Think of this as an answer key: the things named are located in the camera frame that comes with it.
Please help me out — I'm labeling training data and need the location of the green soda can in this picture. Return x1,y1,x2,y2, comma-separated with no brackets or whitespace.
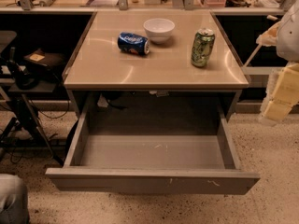
191,28,215,67

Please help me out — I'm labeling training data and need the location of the grey trouser knee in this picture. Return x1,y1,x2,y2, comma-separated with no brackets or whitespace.
0,174,30,224

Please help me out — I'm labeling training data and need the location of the white bowl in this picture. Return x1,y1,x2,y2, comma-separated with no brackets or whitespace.
143,18,175,44

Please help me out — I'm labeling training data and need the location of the grey drawer cabinet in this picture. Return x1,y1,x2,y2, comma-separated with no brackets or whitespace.
64,9,249,121

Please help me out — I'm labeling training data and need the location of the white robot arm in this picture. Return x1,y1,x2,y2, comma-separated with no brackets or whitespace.
256,0,299,126

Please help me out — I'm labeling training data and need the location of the blue Pepsi can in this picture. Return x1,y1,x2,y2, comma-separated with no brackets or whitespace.
118,32,150,55

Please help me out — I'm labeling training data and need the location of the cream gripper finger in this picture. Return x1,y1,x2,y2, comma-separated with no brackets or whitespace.
258,63,299,126
256,15,280,47

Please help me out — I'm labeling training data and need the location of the open grey top drawer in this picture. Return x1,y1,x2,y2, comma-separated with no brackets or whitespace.
46,93,260,195

